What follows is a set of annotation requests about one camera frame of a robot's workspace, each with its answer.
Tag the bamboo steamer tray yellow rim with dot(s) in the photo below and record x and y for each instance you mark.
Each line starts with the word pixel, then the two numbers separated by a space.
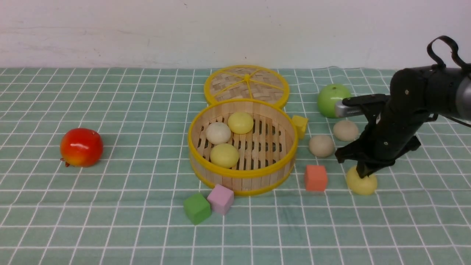
pixel 266 154

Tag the orange cube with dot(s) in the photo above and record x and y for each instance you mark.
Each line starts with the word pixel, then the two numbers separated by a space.
pixel 315 178

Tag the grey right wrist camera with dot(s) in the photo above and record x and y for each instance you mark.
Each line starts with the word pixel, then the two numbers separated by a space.
pixel 368 105

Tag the green apple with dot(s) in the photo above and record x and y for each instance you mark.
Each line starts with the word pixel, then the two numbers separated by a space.
pixel 329 96

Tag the yellow cube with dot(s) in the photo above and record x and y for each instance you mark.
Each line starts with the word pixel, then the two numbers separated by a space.
pixel 301 124

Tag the green checkered tablecloth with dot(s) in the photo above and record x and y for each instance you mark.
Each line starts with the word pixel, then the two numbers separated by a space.
pixel 127 209

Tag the woven bamboo steamer lid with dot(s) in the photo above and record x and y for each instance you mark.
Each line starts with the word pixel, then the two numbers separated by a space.
pixel 247 82

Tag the pink cube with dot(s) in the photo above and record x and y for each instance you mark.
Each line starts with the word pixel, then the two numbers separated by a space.
pixel 221 199

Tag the yellow bun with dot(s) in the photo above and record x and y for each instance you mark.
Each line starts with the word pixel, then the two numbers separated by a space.
pixel 361 186
pixel 240 123
pixel 224 155

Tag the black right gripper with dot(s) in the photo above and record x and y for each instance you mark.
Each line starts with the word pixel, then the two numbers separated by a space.
pixel 392 133

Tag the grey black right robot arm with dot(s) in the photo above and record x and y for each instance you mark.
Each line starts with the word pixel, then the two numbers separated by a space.
pixel 448 95

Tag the green cube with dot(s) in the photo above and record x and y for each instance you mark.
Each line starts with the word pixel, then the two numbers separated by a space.
pixel 197 208

